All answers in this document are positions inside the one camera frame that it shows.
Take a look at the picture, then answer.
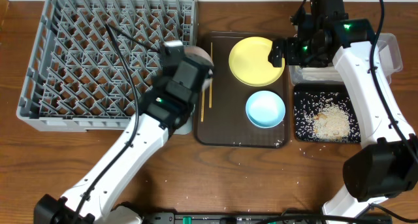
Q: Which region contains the white round bowl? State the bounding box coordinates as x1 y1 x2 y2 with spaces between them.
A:
184 46 214 91

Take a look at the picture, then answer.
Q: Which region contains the light blue round bowl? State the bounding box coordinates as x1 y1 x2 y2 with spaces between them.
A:
245 90 286 129

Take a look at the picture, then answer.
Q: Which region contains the white napkin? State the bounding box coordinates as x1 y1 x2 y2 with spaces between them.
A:
302 67 342 82

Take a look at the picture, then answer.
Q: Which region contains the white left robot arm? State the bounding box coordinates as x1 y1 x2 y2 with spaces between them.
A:
33 46 214 223

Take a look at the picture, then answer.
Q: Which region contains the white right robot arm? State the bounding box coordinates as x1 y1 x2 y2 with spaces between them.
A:
268 0 417 223

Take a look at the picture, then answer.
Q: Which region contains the black food waste tray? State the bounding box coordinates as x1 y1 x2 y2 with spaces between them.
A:
293 83 363 144

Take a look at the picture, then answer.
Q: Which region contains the clear plastic waste bin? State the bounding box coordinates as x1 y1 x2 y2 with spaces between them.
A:
289 33 403 85

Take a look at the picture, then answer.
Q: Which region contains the left wooden chopstick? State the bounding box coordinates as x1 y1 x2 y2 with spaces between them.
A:
201 90 206 122

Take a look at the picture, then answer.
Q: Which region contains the yellow round plate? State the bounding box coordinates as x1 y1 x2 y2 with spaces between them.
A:
229 37 285 87

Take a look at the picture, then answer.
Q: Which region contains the dark brown serving tray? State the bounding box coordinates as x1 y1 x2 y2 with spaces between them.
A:
193 31 290 148

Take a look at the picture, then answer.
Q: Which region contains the spilled rice pile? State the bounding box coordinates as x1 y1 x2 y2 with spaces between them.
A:
295 91 360 142

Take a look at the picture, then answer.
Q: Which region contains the grey plastic dish rack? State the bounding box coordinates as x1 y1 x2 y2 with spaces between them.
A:
16 0 198 132

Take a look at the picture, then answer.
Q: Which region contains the brown cardboard box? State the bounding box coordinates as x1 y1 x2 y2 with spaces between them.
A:
0 0 10 29

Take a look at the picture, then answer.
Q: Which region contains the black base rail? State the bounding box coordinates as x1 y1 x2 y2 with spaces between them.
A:
142 211 393 224

